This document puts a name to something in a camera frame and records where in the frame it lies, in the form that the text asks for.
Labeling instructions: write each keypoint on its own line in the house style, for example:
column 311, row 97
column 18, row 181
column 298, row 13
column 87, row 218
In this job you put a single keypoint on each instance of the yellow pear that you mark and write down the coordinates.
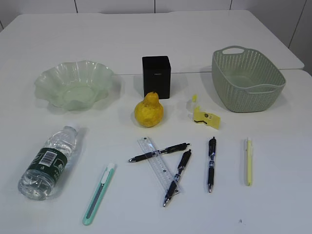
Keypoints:
column 149, row 112

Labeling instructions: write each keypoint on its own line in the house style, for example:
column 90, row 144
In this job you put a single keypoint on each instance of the yellow white waste paper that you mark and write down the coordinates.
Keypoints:
column 201, row 117

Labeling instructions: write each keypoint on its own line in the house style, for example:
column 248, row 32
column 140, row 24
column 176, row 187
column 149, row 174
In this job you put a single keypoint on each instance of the yellow green pen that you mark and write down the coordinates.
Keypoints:
column 249, row 152

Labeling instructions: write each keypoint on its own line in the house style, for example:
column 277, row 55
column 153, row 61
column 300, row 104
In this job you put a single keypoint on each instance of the clear water bottle green label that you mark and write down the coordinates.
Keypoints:
column 43, row 173

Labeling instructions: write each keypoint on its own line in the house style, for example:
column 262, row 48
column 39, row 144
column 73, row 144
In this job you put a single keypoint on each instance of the black pen across ruler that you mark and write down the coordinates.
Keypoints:
column 168, row 150

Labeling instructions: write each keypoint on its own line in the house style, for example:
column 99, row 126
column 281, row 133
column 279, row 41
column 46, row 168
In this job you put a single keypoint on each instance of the black square pen holder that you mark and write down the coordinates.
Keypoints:
column 157, row 76

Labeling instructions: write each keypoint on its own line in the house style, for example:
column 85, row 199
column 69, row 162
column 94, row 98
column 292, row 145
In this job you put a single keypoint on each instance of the black pen under ruler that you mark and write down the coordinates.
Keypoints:
column 173, row 189

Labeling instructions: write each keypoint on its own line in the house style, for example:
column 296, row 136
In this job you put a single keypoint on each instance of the black pen standing apart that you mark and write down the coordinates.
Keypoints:
column 211, row 166

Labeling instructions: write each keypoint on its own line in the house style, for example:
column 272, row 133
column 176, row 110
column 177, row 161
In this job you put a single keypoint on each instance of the clear plastic ruler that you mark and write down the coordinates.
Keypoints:
column 157, row 164

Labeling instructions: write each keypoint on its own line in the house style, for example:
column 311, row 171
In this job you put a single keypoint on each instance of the green glass scalloped plate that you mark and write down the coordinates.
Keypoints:
column 74, row 86

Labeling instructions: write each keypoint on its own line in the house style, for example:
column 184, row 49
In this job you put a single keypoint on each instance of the green woven plastic basket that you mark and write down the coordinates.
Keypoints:
column 246, row 82

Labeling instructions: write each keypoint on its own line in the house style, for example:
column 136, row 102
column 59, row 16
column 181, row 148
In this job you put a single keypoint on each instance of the mint green utility knife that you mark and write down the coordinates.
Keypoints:
column 99, row 194

